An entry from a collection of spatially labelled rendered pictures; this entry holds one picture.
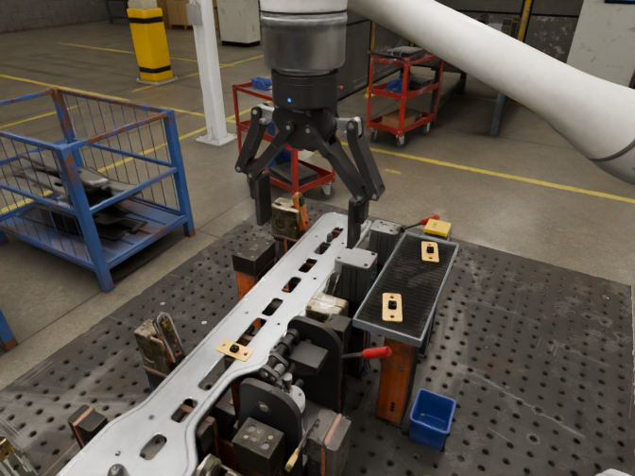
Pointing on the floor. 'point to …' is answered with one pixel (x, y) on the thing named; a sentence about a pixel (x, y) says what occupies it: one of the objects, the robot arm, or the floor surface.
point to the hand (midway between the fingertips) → (307, 225)
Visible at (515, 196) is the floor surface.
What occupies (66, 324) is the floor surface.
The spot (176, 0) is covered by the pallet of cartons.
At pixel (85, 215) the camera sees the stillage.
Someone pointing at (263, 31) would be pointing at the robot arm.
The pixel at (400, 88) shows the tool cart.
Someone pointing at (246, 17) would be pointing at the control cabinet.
